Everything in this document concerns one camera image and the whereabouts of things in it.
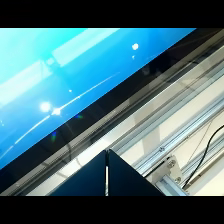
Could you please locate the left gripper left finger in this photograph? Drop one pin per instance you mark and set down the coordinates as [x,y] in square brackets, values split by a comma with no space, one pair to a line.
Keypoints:
[88,181]

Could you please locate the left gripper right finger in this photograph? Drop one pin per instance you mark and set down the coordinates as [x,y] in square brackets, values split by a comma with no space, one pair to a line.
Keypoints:
[128,181]

